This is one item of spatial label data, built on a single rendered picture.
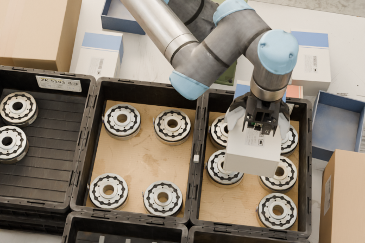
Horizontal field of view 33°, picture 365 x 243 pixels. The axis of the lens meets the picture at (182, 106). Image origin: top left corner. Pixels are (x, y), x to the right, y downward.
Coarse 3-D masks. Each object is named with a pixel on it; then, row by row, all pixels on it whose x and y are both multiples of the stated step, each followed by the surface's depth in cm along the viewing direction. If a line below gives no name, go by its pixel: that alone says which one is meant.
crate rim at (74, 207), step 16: (112, 80) 171; (128, 80) 172; (96, 96) 170; (192, 144) 162; (80, 160) 159; (192, 160) 160; (80, 176) 156; (192, 176) 157; (192, 192) 155; (80, 208) 152; (96, 208) 152
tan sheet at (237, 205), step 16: (208, 128) 176; (208, 144) 173; (256, 176) 169; (208, 192) 166; (224, 192) 166; (240, 192) 166; (256, 192) 166; (288, 192) 167; (208, 208) 164; (224, 208) 164; (240, 208) 164; (240, 224) 162; (256, 224) 162
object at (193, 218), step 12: (204, 96) 170; (204, 108) 168; (204, 120) 167; (204, 132) 164; (192, 204) 153; (192, 216) 152; (228, 228) 151; (240, 228) 151; (252, 228) 151; (264, 228) 151
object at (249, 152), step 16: (240, 80) 148; (240, 128) 142; (240, 144) 139; (256, 144) 140; (272, 144) 140; (224, 160) 144; (240, 160) 140; (256, 160) 139; (272, 160) 138; (272, 176) 145
